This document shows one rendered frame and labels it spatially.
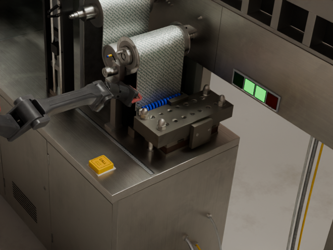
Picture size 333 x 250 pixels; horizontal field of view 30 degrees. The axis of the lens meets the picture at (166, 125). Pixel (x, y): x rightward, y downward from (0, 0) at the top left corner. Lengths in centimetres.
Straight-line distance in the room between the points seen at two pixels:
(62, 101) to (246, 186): 193
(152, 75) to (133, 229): 62
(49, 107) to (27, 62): 107
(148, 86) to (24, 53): 89
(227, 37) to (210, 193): 69
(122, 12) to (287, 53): 72
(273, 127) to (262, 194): 73
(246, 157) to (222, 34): 168
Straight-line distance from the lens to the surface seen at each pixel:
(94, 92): 225
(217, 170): 266
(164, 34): 249
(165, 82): 256
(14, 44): 327
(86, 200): 257
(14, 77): 299
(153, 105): 253
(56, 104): 209
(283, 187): 387
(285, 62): 229
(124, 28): 262
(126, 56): 242
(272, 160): 406
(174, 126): 243
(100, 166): 238
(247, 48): 241
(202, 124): 249
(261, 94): 241
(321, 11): 214
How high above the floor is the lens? 242
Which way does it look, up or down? 35 degrees down
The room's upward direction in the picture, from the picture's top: 5 degrees clockwise
